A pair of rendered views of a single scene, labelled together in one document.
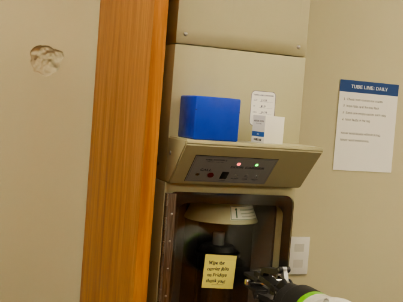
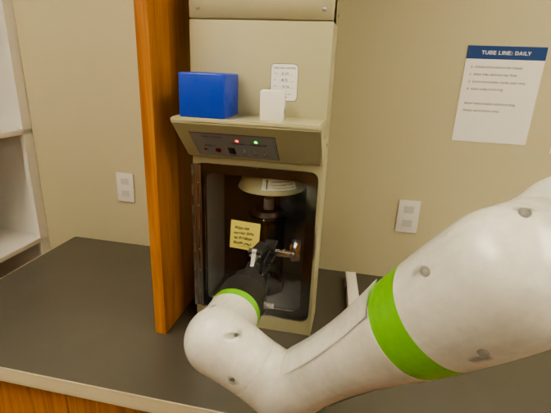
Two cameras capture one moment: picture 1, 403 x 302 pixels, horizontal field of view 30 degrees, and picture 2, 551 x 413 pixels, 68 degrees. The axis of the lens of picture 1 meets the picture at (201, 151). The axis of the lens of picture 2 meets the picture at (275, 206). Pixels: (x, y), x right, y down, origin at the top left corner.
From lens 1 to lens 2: 1.11 m
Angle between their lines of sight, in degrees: 35
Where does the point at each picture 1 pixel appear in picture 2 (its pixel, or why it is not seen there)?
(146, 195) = (149, 167)
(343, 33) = not seen: outside the picture
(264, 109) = (286, 83)
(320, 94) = (442, 63)
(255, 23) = not seen: outside the picture
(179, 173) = (189, 147)
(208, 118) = (192, 95)
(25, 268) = not seen: hidden behind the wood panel
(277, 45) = (298, 10)
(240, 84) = (258, 57)
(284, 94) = (308, 65)
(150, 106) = (142, 84)
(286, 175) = (297, 153)
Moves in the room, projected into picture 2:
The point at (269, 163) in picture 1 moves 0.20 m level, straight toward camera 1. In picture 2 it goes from (268, 142) to (196, 154)
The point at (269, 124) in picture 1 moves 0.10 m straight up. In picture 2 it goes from (266, 100) to (266, 48)
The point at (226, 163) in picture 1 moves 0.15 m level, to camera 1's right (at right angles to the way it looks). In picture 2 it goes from (224, 140) to (282, 149)
